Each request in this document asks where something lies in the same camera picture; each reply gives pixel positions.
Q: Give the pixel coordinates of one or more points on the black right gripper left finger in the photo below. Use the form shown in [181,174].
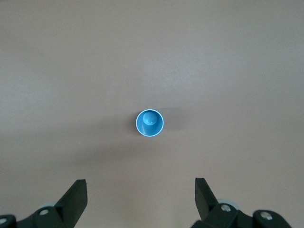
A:
[71,204]

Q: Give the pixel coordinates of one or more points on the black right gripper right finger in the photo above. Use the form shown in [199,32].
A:
[206,204]

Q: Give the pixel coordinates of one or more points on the blue plastic cup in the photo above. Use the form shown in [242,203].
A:
[149,129]

